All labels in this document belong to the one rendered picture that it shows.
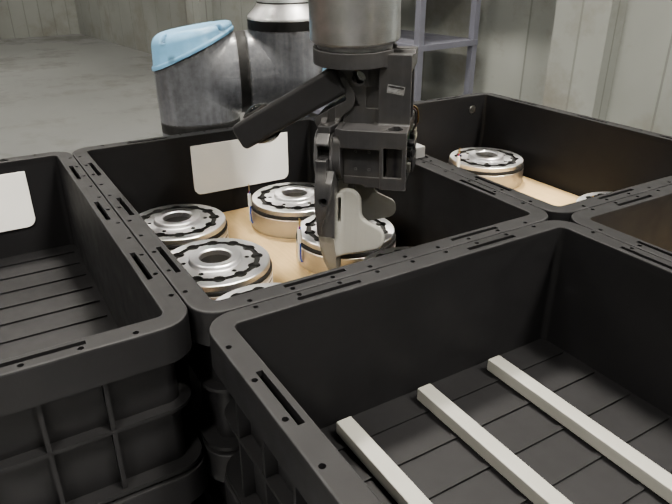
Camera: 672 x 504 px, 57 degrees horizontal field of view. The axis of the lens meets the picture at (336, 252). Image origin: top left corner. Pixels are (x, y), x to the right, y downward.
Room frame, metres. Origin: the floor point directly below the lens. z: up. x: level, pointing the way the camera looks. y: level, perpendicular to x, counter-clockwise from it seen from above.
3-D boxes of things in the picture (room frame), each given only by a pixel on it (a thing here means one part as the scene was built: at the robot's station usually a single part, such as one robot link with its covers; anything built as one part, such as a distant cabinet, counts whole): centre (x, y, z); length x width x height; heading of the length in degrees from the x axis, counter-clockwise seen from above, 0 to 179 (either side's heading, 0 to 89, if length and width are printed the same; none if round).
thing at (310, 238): (0.59, -0.01, 0.86); 0.10 x 0.10 x 0.01
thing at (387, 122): (0.54, -0.02, 0.99); 0.09 x 0.08 x 0.12; 76
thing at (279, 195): (0.68, 0.05, 0.86); 0.05 x 0.05 x 0.01
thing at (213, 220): (0.61, 0.17, 0.86); 0.10 x 0.10 x 0.01
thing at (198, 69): (0.92, 0.20, 0.96); 0.13 x 0.12 x 0.14; 102
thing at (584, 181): (0.71, -0.20, 0.87); 0.40 x 0.30 x 0.11; 31
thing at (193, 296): (0.55, 0.05, 0.92); 0.40 x 0.30 x 0.02; 31
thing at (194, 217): (0.61, 0.17, 0.86); 0.05 x 0.05 x 0.01
